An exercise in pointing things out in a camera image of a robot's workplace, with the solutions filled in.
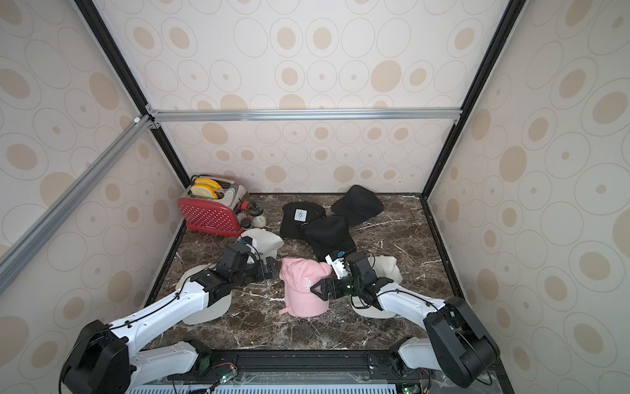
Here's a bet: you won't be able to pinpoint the red polka dot toaster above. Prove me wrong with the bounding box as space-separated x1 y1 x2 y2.
177 174 251 237

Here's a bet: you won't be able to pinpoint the beige Colorado cap right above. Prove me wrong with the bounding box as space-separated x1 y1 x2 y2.
350 255 403 319

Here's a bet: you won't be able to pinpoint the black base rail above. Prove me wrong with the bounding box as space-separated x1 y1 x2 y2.
127 348 493 394

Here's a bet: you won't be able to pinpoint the left aluminium frame bar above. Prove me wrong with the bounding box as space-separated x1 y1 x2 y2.
1 114 152 292

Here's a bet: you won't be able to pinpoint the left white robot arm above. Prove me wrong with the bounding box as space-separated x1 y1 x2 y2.
57 241 282 393

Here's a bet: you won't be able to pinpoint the beige colorado cap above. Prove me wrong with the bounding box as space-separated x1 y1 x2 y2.
177 264 232 326
350 255 403 319

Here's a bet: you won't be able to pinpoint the beige Colorado cap left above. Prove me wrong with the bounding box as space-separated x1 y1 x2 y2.
177 264 232 326

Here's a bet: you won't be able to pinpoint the black cap rear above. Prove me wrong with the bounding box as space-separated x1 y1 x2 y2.
331 185 385 227

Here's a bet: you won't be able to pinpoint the black cap middle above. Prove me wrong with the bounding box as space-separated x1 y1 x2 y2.
302 216 357 262

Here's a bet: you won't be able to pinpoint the pink cap with logo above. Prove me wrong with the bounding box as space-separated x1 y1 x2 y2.
279 258 332 318

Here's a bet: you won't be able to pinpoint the black cap white patch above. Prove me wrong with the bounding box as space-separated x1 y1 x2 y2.
280 201 326 241

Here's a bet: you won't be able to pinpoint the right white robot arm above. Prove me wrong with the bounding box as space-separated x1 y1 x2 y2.
306 252 500 388

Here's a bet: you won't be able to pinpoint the horizontal aluminium frame bar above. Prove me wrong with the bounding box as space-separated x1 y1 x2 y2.
151 108 462 122

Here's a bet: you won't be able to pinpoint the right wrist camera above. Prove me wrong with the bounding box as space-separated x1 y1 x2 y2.
325 251 349 279

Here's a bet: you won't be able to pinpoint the yellow toast slices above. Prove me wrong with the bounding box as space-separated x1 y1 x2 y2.
190 177 224 200

